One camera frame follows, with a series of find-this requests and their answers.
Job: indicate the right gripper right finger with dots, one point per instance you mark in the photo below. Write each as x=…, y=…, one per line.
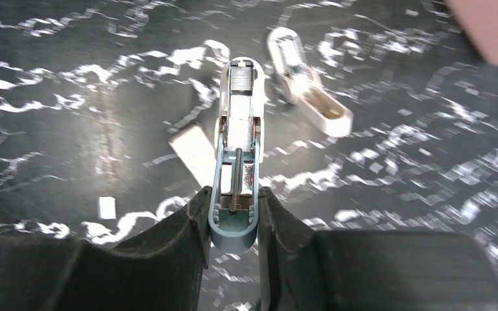
x=305, y=269

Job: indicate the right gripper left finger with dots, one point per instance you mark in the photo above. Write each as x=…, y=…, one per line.
x=158, y=269

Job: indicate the staple tray with staples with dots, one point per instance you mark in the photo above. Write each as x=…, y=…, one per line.
x=196, y=152

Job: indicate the small white stapler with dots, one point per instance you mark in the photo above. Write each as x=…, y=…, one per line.
x=302, y=86

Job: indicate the pink translucent plastic box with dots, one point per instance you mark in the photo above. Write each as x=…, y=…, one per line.
x=479, y=20

